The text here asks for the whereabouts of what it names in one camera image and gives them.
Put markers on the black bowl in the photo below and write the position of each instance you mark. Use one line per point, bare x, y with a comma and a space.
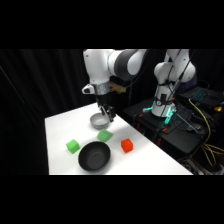
94, 156

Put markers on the black curtain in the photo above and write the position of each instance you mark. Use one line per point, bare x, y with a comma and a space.
36, 83

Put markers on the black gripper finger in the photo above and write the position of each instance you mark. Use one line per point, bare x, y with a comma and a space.
102, 110
111, 114

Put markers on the black laptop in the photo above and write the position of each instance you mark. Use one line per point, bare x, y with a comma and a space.
203, 96

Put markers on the grey bowl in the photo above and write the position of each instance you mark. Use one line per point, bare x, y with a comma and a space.
99, 122

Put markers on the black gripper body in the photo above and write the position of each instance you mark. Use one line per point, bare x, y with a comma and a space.
103, 99

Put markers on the red cube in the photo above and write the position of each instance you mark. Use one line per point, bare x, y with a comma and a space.
127, 146

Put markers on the green cube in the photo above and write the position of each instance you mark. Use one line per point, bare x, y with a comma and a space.
104, 135
72, 146

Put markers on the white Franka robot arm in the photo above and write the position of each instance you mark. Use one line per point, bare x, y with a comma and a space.
100, 66

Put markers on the black robot stand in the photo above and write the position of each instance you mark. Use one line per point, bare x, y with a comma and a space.
180, 136

